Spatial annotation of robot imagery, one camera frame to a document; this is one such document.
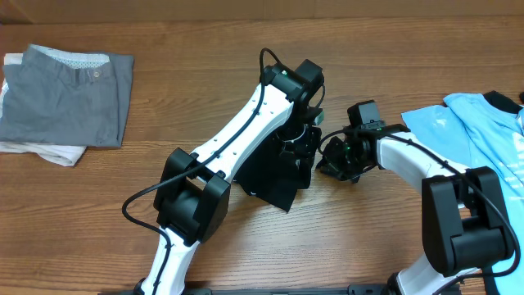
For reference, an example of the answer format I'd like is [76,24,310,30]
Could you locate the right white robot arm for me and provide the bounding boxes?
[317,100,522,295]

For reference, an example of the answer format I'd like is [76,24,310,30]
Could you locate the light blue t-shirt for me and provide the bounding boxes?
[400,90,524,295]

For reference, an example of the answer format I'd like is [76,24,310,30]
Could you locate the black polo shirt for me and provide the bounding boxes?
[233,137,314,212]

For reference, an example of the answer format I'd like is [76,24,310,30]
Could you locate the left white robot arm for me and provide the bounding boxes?
[133,60,324,294]

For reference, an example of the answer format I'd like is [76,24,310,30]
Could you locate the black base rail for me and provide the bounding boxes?
[97,283,463,295]

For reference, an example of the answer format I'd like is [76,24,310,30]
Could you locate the folded white garment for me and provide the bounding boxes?
[1,53,87,166]

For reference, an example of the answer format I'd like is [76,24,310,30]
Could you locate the folded grey shorts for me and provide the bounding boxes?
[1,44,134,148]

